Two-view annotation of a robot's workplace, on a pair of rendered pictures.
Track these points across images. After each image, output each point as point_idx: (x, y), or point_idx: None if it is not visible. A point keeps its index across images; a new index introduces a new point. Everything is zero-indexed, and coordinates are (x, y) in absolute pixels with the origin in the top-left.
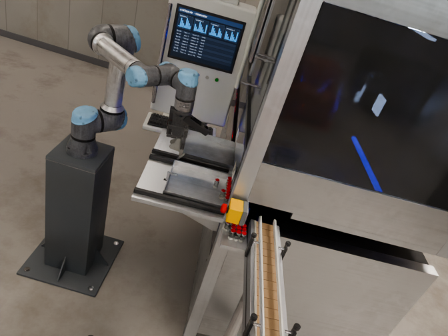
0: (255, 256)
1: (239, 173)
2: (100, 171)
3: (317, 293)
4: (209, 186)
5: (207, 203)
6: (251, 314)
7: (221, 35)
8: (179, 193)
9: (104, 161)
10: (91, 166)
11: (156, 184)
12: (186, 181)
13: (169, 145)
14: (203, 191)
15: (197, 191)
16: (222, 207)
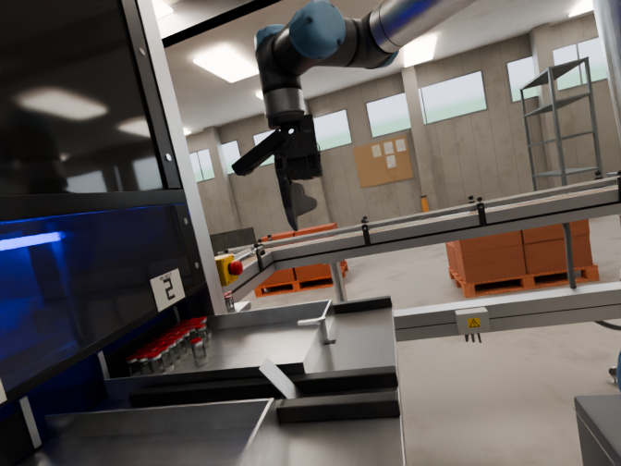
0: None
1: (200, 226)
2: (599, 458)
3: None
4: (216, 361)
5: (248, 314)
6: (257, 244)
7: None
8: (298, 327)
9: (616, 461)
10: (607, 402)
11: (351, 327)
12: (275, 351)
13: (316, 201)
14: (240, 347)
15: (254, 343)
16: (240, 262)
